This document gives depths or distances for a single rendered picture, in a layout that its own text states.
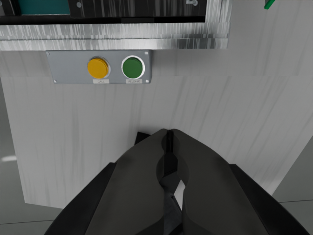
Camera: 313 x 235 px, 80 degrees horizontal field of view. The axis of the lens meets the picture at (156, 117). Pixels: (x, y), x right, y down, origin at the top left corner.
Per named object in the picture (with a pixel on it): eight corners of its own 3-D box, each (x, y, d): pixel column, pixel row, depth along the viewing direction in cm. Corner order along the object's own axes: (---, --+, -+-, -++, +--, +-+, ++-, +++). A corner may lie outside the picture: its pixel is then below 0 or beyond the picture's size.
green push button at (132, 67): (143, 76, 40) (142, 79, 38) (125, 76, 40) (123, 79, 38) (142, 56, 38) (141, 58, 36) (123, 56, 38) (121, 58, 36)
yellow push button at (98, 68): (111, 76, 40) (108, 79, 38) (92, 76, 40) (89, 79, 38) (108, 57, 38) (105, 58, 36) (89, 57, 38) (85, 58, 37)
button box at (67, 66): (152, 76, 45) (150, 84, 40) (65, 77, 46) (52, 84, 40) (151, 45, 42) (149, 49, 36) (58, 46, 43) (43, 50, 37)
